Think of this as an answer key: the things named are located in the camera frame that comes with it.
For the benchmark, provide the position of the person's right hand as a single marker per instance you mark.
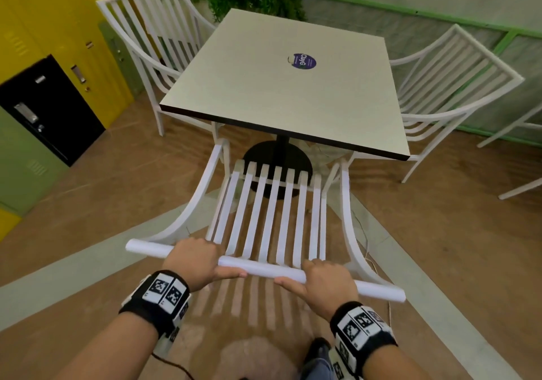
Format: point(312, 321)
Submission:
point(330, 286)

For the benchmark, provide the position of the person's left hand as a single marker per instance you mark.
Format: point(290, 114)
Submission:
point(195, 261)

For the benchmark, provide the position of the white slatted chair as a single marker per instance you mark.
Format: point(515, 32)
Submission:
point(160, 123)
point(521, 188)
point(440, 118)
point(271, 206)

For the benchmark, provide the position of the person's left forearm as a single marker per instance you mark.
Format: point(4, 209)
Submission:
point(110, 350)

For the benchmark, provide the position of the person's black right shoe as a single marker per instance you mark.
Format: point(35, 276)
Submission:
point(317, 348)

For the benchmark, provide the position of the person's right leg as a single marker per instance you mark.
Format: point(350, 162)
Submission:
point(317, 371)

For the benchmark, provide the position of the black round table base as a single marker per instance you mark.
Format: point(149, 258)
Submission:
point(262, 153)

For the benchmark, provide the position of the white table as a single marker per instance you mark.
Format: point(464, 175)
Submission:
point(254, 96)

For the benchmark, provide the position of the purple round sticker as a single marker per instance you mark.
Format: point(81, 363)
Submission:
point(302, 61)

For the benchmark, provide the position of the white planter box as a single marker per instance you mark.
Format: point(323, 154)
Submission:
point(207, 11)

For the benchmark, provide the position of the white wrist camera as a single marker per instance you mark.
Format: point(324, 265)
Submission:
point(341, 363)
point(167, 341)

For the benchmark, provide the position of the wall of coloured lockers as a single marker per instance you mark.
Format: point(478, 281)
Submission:
point(42, 20)

